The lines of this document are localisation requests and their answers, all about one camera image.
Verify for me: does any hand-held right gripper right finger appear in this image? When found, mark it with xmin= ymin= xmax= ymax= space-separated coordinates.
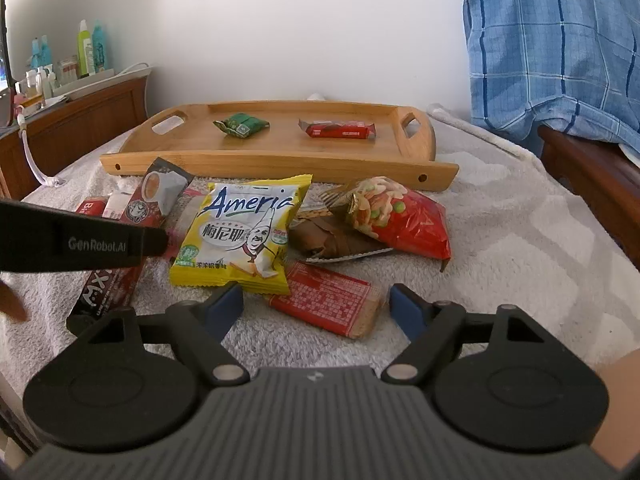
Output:
xmin=381 ymin=282 xmax=551 ymax=386

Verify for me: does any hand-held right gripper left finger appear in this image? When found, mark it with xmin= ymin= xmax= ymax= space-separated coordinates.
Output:
xmin=66 ymin=281 xmax=251 ymax=387

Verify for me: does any red biscuit packet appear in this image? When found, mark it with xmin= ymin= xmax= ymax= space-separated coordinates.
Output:
xmin=75 ymin=192 xmax=133 ymax=221
xmin=264 ymin=260 xmax=383 ymax=339

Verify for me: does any black and red snack packet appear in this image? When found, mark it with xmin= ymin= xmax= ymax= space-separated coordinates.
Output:
xmin=66 ymin=259 xmax=146 ymax=321

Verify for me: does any yellow snack packet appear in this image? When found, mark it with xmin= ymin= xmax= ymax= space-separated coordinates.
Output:
xmin=169 ymin=174 xmax=313 ymax=296

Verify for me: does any red cracker snack bag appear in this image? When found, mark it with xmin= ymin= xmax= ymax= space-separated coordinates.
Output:
xmin=327 ymin=176 xmax=452 ymax=273

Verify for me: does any coffee sachet with cup picture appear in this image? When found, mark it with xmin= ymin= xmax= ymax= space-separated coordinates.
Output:
xmin=102 ymin=156 xmax=196 ymax=228

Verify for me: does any brown snack packet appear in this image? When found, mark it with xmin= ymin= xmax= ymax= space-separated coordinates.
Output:
xmin=289 ymin=210 xmax=396 ymax=264

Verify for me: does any wooden serving tray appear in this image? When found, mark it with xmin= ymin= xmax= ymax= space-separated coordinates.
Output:
xmin=99 ymin=101 xmax=460 ymax=192

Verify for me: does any person's left hand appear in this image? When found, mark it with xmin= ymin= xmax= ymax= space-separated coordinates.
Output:
xmin=0 ymin=279 xmax=29 ymax=322

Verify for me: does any pale pink snack packet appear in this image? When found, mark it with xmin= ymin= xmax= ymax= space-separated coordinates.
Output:
xmin=162 ymin=185 xmax=211 ymax=261

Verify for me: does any brown wooden cabinet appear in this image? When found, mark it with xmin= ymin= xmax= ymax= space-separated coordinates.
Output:
xmin=0 ymin=72 xmax=151 ymax=201

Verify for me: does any grey organizer tray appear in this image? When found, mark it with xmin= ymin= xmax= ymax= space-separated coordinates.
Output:
xmin=52 ymin=66 xmax=119 ymax=97

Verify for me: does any green snack packet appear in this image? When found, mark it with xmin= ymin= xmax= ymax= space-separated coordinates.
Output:
xmin=212 ymin=112 xmax=271 ymax=139

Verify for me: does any green bottle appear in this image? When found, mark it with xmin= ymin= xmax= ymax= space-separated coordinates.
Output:
xmin=76 ymin=20 xmax=96 ymax=78

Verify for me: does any red snack bar packet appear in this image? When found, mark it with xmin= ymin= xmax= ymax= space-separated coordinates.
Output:
xmin=298 ymin=117 xmax=376 ymax=140

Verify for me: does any teal bottle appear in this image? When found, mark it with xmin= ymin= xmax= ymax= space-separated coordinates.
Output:
xmin=92 ymin=22 xmax=109 ymax=74

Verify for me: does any dark framed screen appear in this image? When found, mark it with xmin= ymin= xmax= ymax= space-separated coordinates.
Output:
xmin=0 ymin=0 xmax=13 ymax=96

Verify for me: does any person's bare leg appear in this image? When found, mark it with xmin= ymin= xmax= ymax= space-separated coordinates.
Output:
xmin=590 ymin=355 xmax=640 ymax=468

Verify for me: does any blue checked towel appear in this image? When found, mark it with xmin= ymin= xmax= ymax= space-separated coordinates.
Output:
xmin=462 ymin=0 xmax=640 ymax=161

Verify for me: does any white cable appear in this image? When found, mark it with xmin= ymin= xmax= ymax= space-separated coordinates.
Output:
xmin=16 ymin=62 xmax=151 ymax=189

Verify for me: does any dark wooden furniture frame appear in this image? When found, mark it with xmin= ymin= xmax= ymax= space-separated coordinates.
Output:
xmin=537 ymin=125 xmax=640 ymax=267

